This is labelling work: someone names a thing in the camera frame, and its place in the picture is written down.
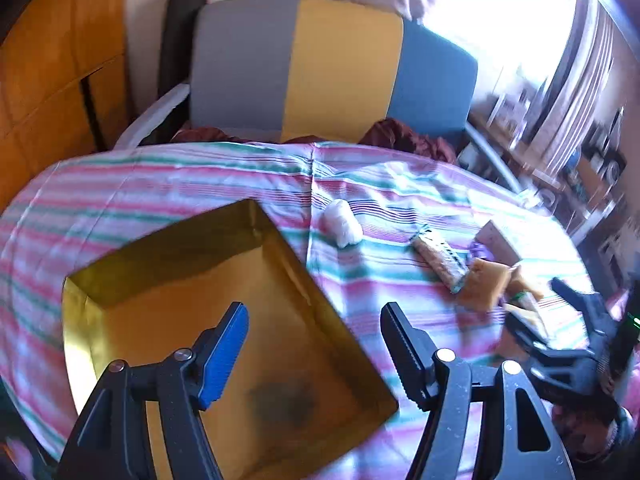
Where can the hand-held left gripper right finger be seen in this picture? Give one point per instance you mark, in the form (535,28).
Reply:
(407,360)

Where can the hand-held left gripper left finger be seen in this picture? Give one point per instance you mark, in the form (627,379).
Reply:
(227,355)

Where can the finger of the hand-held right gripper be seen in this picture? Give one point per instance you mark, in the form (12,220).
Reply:
(592,305)
(525,337)

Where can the small green-topped box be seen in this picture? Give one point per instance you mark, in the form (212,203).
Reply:
(525,315)

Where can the yellow sponge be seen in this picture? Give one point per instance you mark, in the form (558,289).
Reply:
(527,280)
(482,282)

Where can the gold cardboard tray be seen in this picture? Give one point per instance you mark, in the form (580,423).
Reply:
(150,310)

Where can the purple packet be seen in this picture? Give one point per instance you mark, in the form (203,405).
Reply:
(479,250)

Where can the beige carton box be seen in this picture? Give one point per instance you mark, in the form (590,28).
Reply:
(500,240)

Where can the cracker packet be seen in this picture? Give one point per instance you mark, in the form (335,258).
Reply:
(440,257)

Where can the white plastic-wrapped wad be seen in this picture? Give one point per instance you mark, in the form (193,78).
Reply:
(342,225)

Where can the open cardboard box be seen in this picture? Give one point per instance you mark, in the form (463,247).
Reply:
(592,180)

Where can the striped tablecloth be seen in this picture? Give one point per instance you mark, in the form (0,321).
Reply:
(150,185)

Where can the wooden side desk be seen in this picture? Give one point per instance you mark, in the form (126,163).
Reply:
(500,132)

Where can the maroon cloth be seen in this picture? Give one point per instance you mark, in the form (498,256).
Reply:
(400,137)

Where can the beige curtain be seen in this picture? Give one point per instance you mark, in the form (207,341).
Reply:
(575,75)

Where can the grey yellow blue chair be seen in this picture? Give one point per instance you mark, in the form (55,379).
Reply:
(240,60)

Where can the wooden cabinet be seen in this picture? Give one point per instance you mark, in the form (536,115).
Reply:
(50,60)

